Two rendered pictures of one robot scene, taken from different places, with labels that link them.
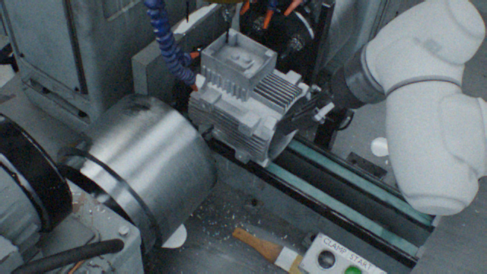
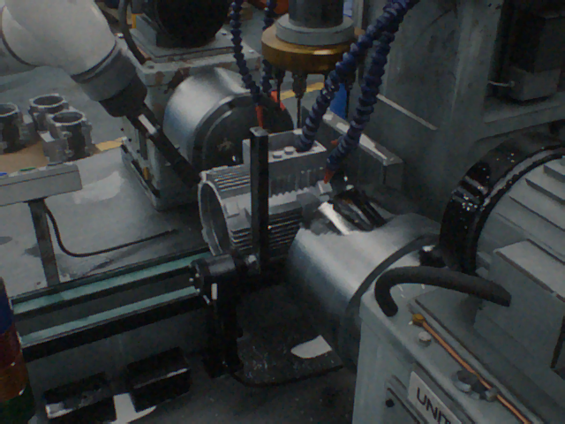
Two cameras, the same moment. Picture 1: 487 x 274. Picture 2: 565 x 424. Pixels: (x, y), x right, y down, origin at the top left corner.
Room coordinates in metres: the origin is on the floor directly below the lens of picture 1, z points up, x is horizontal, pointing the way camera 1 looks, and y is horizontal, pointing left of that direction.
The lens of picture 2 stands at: (1.43, -0.83, 1.65)
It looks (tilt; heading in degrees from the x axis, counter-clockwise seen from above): 31 degrees down; 125
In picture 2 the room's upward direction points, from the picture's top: straight up
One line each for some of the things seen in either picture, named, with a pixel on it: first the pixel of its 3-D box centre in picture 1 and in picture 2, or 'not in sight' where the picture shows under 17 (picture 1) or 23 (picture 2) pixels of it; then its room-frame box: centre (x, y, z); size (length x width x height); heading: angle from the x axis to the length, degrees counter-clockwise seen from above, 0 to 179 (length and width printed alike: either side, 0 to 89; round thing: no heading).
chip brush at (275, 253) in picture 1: (274, 253); not in sight; (0.57, -0.09, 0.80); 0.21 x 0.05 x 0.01; 67
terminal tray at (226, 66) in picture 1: (238, 65); (283, 162); (0.82, 0.04, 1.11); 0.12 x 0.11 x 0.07; 61
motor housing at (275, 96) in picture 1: (249, 105); (264, 211); (0.80, 0.01, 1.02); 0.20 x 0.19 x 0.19; 61
